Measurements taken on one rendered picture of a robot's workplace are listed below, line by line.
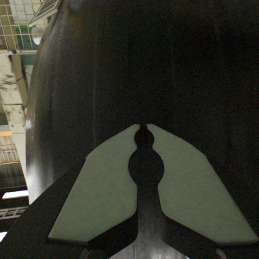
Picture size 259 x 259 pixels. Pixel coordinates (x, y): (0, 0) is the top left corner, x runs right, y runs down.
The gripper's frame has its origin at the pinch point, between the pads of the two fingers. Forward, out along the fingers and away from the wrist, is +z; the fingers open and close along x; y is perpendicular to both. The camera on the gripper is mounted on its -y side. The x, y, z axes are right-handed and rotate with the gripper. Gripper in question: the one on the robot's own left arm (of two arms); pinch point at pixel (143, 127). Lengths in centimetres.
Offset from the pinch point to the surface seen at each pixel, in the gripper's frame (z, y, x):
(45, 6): 14.4, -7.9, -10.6
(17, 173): 752, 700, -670
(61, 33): 8.1, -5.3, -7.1
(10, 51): 61, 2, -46
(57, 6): 11.9, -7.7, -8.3
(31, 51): 61, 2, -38
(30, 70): 859, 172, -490
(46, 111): 3.0, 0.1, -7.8
